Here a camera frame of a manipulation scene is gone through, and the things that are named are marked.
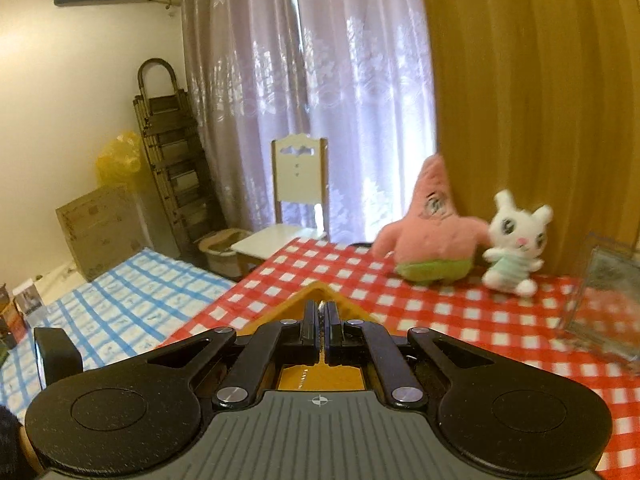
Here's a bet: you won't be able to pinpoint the white wooden chair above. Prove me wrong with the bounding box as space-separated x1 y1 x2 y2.
231 135 331 278

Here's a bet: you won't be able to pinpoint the red checkered tablecloth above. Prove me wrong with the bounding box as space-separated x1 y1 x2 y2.
152 237 640 471

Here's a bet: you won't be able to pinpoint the blue checkered blanket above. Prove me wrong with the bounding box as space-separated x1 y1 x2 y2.
0 246 236 418

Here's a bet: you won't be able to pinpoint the sheer patterned curtain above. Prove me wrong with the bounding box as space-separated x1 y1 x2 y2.
181 0 441 246

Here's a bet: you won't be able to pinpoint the yellow plastic tray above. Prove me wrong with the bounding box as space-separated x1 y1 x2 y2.
235 280 396 392

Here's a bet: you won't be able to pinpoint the cardboard box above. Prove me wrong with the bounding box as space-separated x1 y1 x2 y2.
55 183 151 282

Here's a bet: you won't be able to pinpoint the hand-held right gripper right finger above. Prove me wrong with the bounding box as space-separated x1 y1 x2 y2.
325 301 493 408

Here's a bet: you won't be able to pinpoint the folded dark step ladder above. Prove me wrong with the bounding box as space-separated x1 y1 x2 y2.
132 58 226 261

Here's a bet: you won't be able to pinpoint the pink starfish plush toy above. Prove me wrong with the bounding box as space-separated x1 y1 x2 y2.
374 154 493 282

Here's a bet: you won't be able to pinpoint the glass photo frame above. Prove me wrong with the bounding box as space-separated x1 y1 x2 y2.
557 231 640 376

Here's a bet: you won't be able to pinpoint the beige basket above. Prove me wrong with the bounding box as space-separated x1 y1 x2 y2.
197 227 253 281

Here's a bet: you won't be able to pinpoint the upright booklets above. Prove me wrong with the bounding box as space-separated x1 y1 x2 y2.
0 280 51 356

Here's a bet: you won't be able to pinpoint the dark fuzzy cloth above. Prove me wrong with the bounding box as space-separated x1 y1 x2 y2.
0 404 31 480

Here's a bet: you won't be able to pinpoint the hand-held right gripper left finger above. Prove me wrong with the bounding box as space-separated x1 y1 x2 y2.
147 301 321 409

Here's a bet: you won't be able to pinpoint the wooden panel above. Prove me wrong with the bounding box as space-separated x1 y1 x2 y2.
417 0 640 278

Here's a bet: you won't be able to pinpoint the yellow plastic bag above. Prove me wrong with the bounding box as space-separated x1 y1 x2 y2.
96 131 146 188

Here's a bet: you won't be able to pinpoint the white bunny plush toy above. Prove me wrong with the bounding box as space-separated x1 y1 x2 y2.
481 189 555 296

